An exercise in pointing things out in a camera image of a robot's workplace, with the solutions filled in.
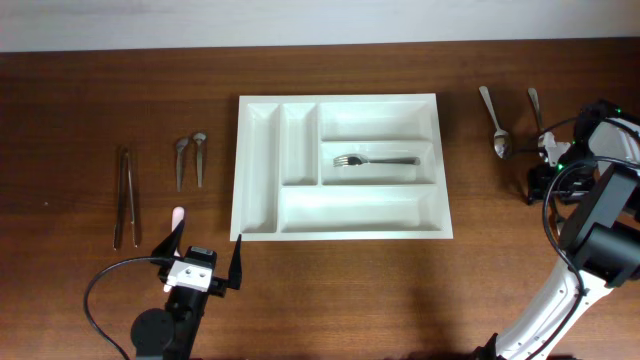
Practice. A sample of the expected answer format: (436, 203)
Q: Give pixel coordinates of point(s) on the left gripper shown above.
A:
(220, 285)

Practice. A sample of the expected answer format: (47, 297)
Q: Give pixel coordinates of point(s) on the steel kitchen tongs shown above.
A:
(126, 199)

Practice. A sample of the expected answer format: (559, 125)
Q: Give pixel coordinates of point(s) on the small steel spoon right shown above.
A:
(200, 139)

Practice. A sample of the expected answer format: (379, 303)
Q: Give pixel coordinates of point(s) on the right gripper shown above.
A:
(538, 176)

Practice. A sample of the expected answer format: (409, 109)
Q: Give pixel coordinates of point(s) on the steel tablespoon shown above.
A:
(533, 95)
(501, 139)

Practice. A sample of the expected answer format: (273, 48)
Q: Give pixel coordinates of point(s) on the small steel spoon left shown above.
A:
(181, 144)

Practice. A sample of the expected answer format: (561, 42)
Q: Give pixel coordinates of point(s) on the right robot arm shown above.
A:
(596, 252)

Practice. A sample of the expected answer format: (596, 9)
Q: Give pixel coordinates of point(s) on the small steel spoon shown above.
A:
(200, 139)
(181, 144)

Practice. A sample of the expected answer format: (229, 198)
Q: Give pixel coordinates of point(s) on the steel fork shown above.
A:
(359, 160)

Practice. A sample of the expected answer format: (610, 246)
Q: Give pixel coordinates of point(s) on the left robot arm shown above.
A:
(170, 332)

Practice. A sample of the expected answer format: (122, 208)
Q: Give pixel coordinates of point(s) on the white plastic cutlery tray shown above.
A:
(287, 189)

